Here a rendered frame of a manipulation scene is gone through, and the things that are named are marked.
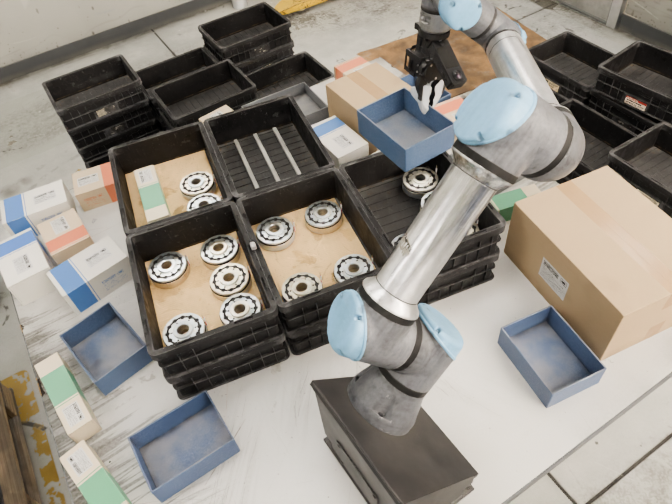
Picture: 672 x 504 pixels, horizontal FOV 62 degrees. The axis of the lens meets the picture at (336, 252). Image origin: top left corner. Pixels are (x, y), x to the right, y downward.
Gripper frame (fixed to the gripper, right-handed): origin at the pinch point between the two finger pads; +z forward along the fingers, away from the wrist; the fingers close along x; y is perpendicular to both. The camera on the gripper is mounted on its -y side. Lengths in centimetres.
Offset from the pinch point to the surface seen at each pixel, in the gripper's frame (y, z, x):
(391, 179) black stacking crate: 11.0, 29.2, 0.4
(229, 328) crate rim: -17, 27, 64
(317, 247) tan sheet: 0.4, 32.9, 31.8
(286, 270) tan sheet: -2, 34, 42
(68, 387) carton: 2, 48, 101
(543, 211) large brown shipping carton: -28.4, 19.9, -18.5
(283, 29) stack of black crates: 158, 50, -38
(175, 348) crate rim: -15, 28, 76
